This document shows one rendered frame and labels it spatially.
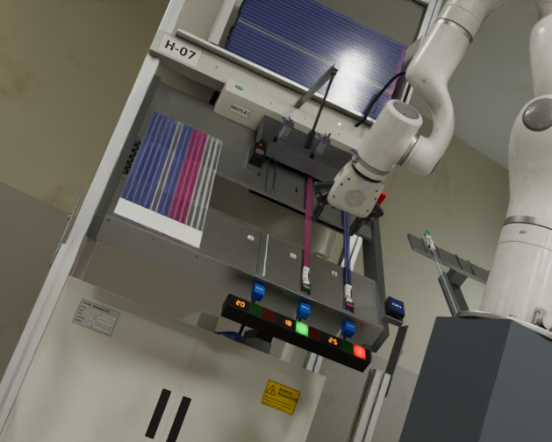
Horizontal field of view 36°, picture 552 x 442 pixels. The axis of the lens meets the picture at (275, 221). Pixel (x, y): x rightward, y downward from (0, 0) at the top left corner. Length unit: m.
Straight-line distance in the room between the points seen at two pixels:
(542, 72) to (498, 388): 0.62
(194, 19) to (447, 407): 1.62
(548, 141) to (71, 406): 1.23
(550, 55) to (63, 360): 1.26
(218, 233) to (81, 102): 3.31
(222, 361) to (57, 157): 3.10
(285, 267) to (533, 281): 0.67
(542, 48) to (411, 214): 4.59
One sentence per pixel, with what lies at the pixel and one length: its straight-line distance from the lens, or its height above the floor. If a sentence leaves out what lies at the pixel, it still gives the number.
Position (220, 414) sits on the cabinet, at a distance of 2.12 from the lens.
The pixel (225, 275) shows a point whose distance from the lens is 1.82.
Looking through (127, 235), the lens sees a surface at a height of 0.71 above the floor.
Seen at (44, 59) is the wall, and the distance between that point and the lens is 5.15.
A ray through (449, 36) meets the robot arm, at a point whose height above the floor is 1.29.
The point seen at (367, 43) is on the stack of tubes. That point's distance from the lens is 2.59.
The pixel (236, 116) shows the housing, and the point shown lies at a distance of 2.37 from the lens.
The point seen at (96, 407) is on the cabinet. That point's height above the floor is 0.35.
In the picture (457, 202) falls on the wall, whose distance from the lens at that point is 6.51.
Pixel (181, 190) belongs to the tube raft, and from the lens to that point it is 1.97.
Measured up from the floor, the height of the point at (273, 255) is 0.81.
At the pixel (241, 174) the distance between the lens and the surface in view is 2.16.
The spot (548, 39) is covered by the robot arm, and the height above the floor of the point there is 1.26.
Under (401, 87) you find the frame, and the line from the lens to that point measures 2.62.
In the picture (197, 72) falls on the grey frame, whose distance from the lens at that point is 2.44.
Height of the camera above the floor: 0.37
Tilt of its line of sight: 15 degrees up
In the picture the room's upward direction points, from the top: 20 degrees clockwise
